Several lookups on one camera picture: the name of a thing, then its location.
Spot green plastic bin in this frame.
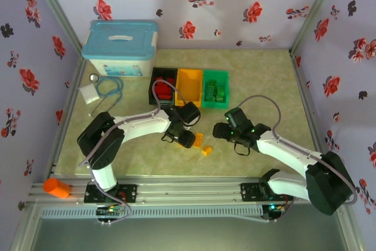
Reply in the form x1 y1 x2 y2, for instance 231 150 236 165
201 70 230 110

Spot yellow plastic bin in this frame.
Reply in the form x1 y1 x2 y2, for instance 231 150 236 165
175 69 204 108

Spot black plastic bin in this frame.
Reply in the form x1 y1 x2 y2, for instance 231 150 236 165
149 68 179 107

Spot small circuit board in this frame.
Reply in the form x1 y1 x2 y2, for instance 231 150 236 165
267 203 287 213
96 205 124 216

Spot white packet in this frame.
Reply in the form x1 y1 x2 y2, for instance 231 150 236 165
78 84 100 105

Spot blue stethoscope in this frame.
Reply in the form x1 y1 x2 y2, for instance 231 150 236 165
88 73 124 118

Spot white storage box blue lid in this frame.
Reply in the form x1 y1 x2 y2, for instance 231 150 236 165
81 20 159 78

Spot orange cylinder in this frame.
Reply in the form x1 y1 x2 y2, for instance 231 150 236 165
43 178 72 199

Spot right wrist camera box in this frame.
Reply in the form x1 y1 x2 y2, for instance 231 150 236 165
224 108 251 132

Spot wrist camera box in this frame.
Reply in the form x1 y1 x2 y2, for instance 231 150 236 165
179 101 202 126
224 108 251 132

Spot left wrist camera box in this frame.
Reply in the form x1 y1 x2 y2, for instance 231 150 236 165
179 101 202 126

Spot left arm grey cable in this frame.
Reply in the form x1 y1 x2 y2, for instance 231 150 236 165
78 79 186 225

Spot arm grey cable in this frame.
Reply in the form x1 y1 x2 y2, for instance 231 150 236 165
236 94 359 224
78 79 186 225

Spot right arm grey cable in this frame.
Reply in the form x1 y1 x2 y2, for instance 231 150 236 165
236 94 359 224

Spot long aluminium base rail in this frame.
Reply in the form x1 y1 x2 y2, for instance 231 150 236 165
29 178 350 205

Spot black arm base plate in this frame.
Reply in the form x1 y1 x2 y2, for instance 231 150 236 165
84 184 138 204
240 182 294 202

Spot grey slotted cable duct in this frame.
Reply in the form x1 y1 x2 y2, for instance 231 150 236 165
39 206 264 220

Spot aluminium frame post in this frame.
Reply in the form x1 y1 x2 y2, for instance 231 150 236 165
289 0 345 56
26 0 85 58

